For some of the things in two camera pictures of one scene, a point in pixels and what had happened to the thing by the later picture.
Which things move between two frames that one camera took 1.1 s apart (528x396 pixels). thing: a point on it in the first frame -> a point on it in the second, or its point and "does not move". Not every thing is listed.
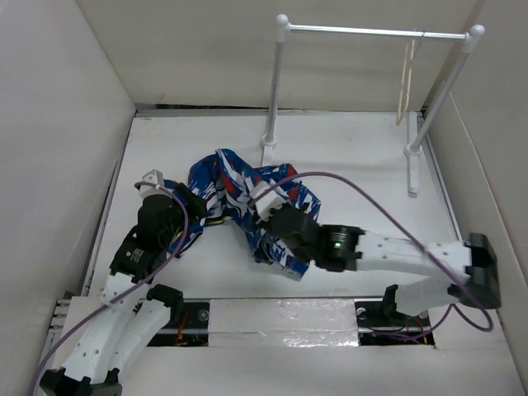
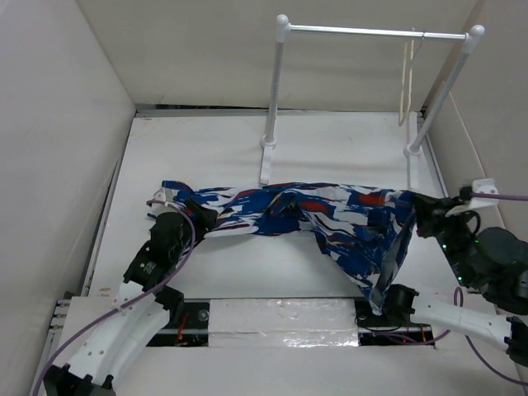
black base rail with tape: x=293 y=323 does not move
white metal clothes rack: x=415 y=137 does not move
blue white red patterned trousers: x=232 y=190 -> x=366 y=233
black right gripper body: x=268 y=221 -> x=451 y=230
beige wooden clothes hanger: x=399 y=120 does not move
